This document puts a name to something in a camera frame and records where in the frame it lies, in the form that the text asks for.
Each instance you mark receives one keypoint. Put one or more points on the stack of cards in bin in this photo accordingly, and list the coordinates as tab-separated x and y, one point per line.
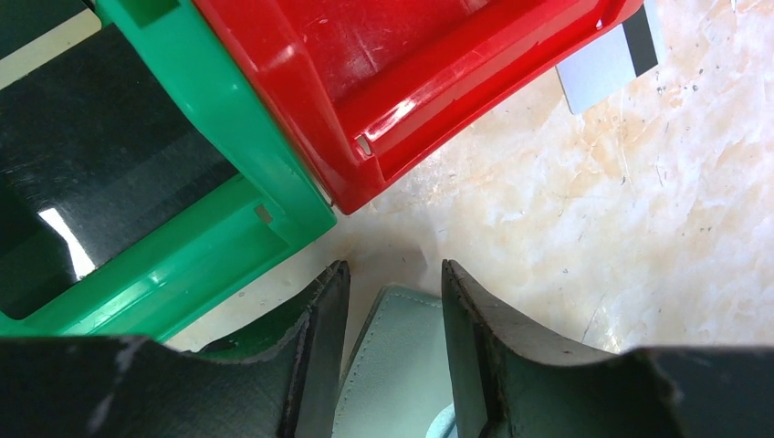
33	32

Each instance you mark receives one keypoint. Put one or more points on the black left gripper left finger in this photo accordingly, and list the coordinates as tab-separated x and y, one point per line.
277	376

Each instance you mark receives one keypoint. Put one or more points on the mint green card holder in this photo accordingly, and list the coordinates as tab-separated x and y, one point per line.
397	382

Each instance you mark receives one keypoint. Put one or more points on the green plastic bin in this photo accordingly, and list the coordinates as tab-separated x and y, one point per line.
266	213

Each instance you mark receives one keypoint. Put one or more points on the black card in bin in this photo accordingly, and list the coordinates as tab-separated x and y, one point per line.
95	156

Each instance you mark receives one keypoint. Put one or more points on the white card black stripe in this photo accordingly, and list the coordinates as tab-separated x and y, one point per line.
613	60

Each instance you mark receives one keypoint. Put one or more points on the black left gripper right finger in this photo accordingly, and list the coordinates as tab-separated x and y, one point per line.
513	377

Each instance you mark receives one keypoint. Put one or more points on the red plastic bin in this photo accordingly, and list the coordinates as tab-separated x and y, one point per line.
366	90

